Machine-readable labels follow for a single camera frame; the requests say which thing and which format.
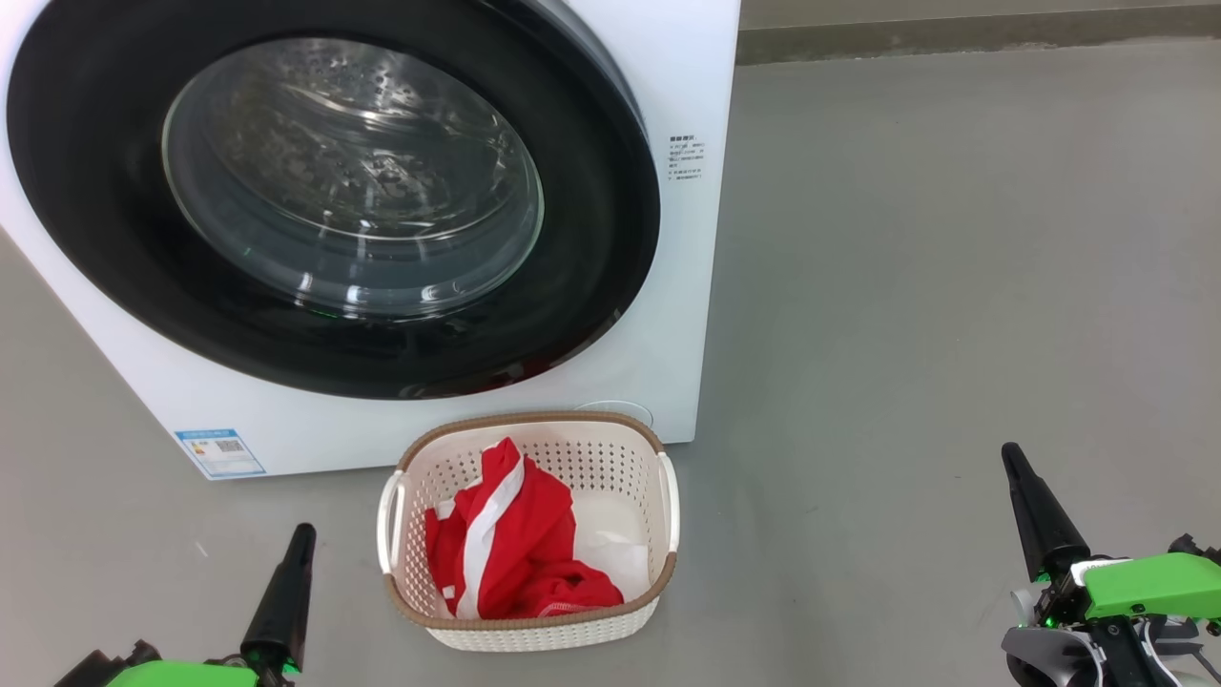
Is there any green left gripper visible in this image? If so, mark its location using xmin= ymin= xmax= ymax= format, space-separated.
xmin=105 ymin=524 xmax=317 ymax=687

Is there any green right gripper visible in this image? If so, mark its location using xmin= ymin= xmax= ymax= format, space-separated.
xmin=1002 ymin=443 xmax=1221 ymax=621

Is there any black round glass washer door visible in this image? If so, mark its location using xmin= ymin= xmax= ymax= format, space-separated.
xmin=5 ymin=0 xmax=662 ymax=402

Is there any cream perforated laundry basket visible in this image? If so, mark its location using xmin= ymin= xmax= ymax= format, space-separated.
xmin=377 ymin=411 xmax=681 ymax=653

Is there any white front-load washing machine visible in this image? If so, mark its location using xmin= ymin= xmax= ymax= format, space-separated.
xmin=0 ymin=0 xmax=743 ymax=481

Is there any blue energy label sticker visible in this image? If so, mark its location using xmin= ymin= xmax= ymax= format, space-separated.
xmin=175 ymin=428 xmax=267 ymax=480

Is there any round white filter cover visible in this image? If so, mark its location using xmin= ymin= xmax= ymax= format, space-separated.
xmin=572 ymin=400 xmax=655 ymax=430

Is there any printed warning text label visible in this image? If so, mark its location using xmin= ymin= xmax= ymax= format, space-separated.
xmin=668 ymin=134 xmax=707 ymax=182

